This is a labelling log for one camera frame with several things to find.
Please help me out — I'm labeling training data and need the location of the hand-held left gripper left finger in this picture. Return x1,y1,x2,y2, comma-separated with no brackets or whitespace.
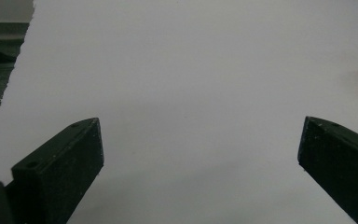
5,117,105,224

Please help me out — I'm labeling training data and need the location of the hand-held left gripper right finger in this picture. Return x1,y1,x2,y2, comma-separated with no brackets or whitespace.
296,116,358,224

